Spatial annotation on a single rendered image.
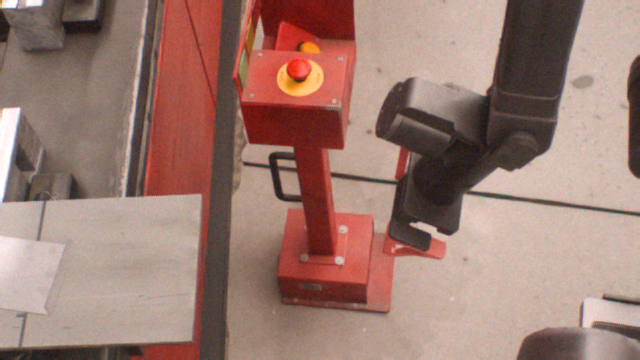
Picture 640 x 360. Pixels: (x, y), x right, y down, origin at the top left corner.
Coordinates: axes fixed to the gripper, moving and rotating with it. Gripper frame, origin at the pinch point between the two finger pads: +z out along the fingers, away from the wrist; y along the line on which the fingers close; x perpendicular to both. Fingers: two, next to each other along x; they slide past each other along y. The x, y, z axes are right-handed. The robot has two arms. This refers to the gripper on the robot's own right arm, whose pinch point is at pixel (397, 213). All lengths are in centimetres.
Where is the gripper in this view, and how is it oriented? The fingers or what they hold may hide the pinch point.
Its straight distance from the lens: 101.2
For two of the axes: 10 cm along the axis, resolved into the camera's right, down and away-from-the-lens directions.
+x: 9.0, 3.5, 2.6
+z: -3.9, 4.0, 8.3
